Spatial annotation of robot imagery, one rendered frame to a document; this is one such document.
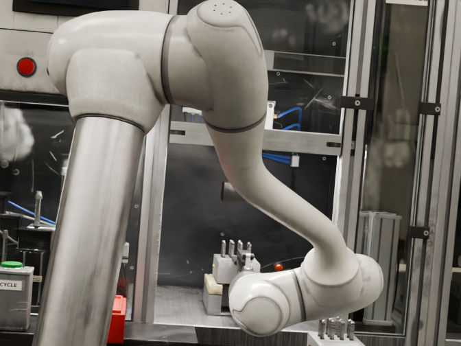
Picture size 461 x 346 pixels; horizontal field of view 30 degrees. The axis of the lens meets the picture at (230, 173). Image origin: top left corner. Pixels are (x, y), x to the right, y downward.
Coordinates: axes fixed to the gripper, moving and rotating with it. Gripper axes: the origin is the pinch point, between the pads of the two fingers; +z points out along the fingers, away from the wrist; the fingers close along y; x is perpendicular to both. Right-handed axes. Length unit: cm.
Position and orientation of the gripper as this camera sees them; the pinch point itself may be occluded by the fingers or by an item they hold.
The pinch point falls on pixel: (238, 272)
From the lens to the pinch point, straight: 196.5
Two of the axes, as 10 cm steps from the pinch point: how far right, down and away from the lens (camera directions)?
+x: -9.9, -0.7, -1.1
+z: -1.0, -0.7, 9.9
